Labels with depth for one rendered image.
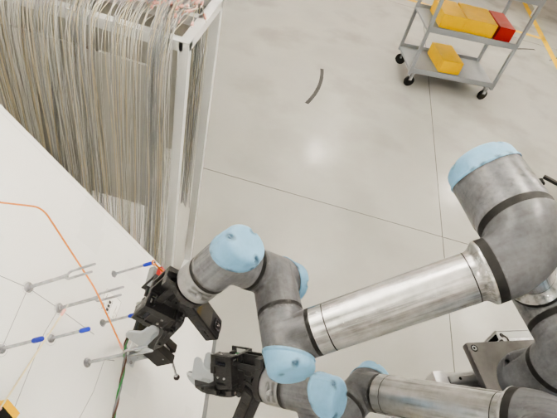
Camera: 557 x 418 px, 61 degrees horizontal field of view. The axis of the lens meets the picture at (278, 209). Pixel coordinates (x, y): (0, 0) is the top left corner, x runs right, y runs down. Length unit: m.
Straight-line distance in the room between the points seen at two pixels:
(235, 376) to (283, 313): 0.28
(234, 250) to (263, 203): 2.26
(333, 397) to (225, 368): 0.23
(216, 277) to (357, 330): 0.23
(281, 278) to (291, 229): 2.09
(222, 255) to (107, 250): 0.40
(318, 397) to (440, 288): 0.31
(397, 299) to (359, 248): 2.23
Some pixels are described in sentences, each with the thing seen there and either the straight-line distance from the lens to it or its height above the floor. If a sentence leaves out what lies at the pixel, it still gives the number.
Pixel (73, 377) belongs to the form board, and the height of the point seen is 1.20.
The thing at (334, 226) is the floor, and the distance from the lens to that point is 2.99.
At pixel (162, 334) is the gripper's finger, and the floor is 1.27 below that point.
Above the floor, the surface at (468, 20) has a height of 0.68.
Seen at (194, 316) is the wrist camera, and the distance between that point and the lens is 0.88.
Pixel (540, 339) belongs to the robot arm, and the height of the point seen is 1.31.
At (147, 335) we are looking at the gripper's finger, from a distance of 0.94.
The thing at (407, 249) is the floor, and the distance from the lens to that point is 3.07.
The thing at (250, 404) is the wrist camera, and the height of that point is 1.16.
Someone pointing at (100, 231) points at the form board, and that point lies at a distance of 1.08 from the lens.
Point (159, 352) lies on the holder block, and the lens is 1.01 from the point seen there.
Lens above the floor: 2.06
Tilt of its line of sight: 44 degrees down
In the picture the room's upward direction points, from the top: 17 degrees clockwise
